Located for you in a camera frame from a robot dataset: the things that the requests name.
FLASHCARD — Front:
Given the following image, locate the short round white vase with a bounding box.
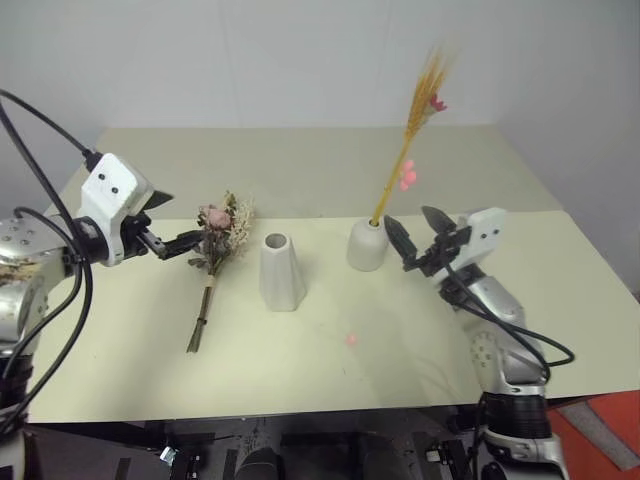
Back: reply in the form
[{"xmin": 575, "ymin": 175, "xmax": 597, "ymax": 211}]
[{"xmin": 346, "ymin": 216, "xmax": 391, "ymax": 273}]

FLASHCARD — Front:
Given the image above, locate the tall white faceted vase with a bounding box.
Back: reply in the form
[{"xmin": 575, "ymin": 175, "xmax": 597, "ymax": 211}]
[{"xmin": 259, "ymin": 232, "xmax": 309, "ymax": 313}]

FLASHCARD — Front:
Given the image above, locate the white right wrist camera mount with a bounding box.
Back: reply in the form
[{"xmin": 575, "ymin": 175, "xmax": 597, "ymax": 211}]
[{"xmin": 455, "ymin": 206, "xmax": 507, "ymax": 272}]

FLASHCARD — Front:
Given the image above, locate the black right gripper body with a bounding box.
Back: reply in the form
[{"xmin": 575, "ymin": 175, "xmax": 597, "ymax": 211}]
[{"xmin": 404, "ymin": 226, "xmax": 472, "ymax": 279}]

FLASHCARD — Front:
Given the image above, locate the dark rounded shape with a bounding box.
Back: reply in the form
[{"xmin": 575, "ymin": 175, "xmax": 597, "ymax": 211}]
[{"xmin": 238, "ymin": 446, "xmax": 281, "ymax": 480}]

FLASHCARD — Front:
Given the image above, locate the yellow wheat bouquet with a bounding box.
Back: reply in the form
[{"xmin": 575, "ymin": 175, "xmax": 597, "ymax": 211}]
[{"xmin": 369, "ymin": 34, "xmax": 461, "ymax": 229}]

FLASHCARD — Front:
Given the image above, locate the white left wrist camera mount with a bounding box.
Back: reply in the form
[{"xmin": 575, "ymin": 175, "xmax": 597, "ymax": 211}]
[{"xmin": 79, "ymin": 152, "xmax": 157, "ymax": 267}]

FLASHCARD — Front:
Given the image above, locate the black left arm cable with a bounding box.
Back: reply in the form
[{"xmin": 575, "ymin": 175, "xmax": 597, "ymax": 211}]
[{"xmin": 0, "ymin": 88, "xmax": 101, "ymax": 436}]

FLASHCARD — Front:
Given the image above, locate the dried pink rose bouquet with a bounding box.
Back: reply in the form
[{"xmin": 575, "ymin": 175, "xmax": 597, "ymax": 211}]
[{"xmin": 185, "ymin": 189, "xmax": 257, "ymax": 354}]

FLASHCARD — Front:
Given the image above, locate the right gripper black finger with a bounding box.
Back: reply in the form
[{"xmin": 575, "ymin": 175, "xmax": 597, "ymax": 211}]
[
  {"xmin": 383, "ymin": 214, "xmax": 420, "ymax": 272},
  {"xmin": 421, "ymin": 204, "xmax": 457, "ymax": 237}
]

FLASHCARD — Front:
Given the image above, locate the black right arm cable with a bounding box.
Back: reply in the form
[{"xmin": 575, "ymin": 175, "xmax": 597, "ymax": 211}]
[{"xmin": 442, "ymin": 259, "xmax": 576, "ymax": 451}]

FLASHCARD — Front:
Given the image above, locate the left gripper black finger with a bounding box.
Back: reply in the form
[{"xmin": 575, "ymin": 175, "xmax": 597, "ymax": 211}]
[
  {"xmin": 158, "ymin": 229, "xmax": 207, "ymax": 261},
  {"xmin": 143, "ymin": 189, "xmax": 176, "ymax": 212}
]

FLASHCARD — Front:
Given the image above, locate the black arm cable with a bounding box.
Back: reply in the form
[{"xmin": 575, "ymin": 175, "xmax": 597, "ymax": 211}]
[
  {"xmin": 442, "ymin": 259, "xmax": 576, "ymax": 451},
  {"xmin": 0, "ymin": 88, "xmax": 101, "ymax": 436}
]

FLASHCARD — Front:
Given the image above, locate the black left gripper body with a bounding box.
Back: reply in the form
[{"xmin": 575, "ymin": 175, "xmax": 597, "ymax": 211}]
[{"xmin": 118, "ymin": 210, "xmax": 167, "ymax": 262}]

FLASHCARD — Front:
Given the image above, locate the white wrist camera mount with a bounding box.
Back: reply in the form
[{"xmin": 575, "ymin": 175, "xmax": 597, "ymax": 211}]
[
  {"xmin": 455, "ymin": 206, "xmax": 507, "ymax": 272},
  {"xmin": 79, "ymin": 152, "xmax": 157, "ymax": 267}
]

